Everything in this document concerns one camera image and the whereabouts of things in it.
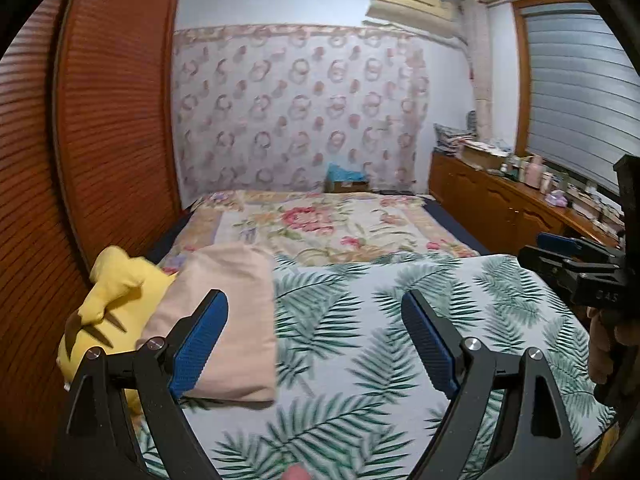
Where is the palm leaf print blanket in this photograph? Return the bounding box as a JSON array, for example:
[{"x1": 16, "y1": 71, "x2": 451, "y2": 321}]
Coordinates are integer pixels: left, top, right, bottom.
[{"x1": 134, "y1": 251, "x2": 618, "y2": 480}]

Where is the purple small container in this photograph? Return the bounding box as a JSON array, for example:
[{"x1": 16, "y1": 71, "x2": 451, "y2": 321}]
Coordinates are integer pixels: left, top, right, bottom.
[{"x1": 544, "y1": 188, "x2": 567, "y2": 208}]

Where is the pink bottle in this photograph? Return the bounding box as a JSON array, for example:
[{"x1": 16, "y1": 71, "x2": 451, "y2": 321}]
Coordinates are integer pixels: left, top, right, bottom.
[{"x1": 525, "y1": 155, "x2": 544, "y2": 190}]

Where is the person's right hand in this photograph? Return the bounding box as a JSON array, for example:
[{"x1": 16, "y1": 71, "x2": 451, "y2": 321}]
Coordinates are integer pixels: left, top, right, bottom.
[{"x1": 587, "y1": 307, "x2": 639, "y2": 385}]

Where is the grey window roller blind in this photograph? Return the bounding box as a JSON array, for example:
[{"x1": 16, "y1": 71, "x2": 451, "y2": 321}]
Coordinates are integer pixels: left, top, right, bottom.
[{"x1": 521, "y1": 2, "x2": 639, "y2": 194}]

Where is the wall air conditioner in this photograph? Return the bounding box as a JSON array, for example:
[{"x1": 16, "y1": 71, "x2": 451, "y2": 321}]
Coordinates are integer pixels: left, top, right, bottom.
[{"x1": 367, "y1": 0, "x2": 462, "y2": 38}]

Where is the peach printed t-shirt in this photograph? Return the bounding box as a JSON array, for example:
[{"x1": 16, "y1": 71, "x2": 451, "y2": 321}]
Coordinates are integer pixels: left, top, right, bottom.
[{"x1": 136, "y1": 243, "x2": 277, "y2": 403}]

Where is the wooden sideboard cabinet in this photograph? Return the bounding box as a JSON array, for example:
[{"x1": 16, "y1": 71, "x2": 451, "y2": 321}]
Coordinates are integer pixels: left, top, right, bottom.
[{"x1": 428, "y1": 152, "x2": 617, "y2": 255}]

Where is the cream lace side curtain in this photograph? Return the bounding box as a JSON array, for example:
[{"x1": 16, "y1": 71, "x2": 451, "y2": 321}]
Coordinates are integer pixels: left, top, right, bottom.
[{"x1": 461, "y1": 0, "x2": 492, "y2": 142}]

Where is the cardboard box on sideboard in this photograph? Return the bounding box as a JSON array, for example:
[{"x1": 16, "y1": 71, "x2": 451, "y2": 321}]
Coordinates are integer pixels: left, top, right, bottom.
[{"x1": 459, "y1": 141, "x2": 509, "y2": 170}]

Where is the circle patterned wall curtain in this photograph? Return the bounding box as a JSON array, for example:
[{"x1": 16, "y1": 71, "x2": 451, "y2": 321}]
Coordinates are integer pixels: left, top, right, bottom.
[{"x1": 172, "y1": 24, "x2": 430, "y2": 203}]

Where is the wooden louvered wardrobe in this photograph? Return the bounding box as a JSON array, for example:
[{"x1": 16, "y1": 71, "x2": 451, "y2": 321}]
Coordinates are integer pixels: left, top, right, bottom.
[{"x1": 1, "y1": 0, "x2": 182, "y2": 469}]

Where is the floral bed quilt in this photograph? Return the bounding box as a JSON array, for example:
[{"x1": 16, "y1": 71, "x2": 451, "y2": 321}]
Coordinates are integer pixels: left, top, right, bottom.
[{"x1": 156, "y1": 190, "x2": 482, "y2": 267}]

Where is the yellow Pikachu plush toy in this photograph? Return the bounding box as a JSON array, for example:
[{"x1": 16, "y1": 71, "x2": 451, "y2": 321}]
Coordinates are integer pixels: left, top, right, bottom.
[{"x1": 56, "y1": 246, "x2": 174, "y2": 384}]

